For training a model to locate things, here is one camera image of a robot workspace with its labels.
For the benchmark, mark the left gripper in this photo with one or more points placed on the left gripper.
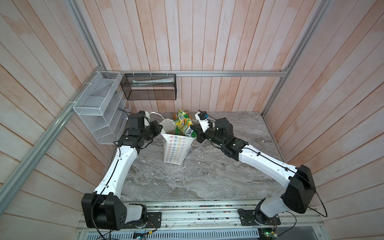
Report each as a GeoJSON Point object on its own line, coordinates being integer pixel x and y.
{"type": "Point", "coordinates": [157, 131]}

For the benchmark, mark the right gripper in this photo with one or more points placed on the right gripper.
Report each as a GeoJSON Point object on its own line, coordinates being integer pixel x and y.
{"type": "Point", "coordinates": [200, 134]}

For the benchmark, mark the white paper bag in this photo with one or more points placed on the white paper bag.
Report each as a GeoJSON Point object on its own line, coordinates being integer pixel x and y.
{"type": "Point", "coordinates": [176, 147]}

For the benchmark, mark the green Spring Tea candy bag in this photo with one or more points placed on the green Spring Tea candy bag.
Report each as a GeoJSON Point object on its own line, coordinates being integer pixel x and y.
{"type": "Point", "coordinates": [183, 125]}

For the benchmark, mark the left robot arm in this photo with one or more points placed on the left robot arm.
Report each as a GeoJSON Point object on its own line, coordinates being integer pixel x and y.
{"type": "Point", "coordinates": [104, 209]}

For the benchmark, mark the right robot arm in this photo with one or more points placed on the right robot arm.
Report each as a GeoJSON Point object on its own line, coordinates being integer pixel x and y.
{"type": "Point", "coordinates": [297, 181]}

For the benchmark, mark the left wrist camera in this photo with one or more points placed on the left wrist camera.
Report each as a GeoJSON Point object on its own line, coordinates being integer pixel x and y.
{"type": "Point", "coordinates": [146, 115]}

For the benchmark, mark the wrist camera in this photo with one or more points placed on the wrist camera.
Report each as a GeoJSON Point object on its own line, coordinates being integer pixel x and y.
{"type": "Point", "coordinates": [204, 121]}
{"type": "Point", "coordinates": [146, 115]}

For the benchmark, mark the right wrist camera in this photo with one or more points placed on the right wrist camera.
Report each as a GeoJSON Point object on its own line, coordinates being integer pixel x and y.
{"type": "Point", "coordinates": [204, 121]}

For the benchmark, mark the black mesh wall basket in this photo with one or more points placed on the black mesh wall basket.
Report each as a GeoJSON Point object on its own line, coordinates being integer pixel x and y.
{"type": "Point", "coordinates": [151, 87]}

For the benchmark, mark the white wire mesh shelf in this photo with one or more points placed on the white wire mesh shelf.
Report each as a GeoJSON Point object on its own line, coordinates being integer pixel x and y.
{"type": "Point", "coordinates": [100, 107]}

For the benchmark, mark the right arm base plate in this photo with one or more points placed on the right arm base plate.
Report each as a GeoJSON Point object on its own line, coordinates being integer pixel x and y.
{"type": "Point", "coordinates": [252, 218]}

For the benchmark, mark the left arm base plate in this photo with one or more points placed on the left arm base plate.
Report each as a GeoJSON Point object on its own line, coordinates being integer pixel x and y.
{"type": "Point", "coordinates": [152, 220]}

